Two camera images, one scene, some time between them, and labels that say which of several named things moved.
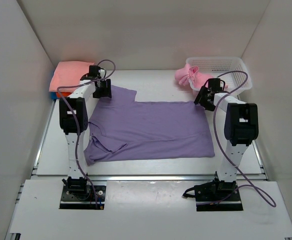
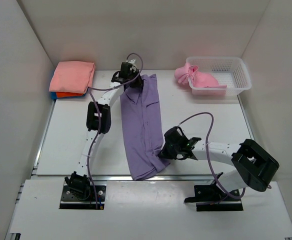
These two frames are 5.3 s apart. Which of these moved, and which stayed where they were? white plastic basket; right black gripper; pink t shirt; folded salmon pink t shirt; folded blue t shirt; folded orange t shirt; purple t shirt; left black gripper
Moved: right black gripper; left black gripper; purple t shirt
Stayed: folded blue t shirt; folded orange t shirt; white plastic basket; pink t shirt; folded salmon pink t shirt
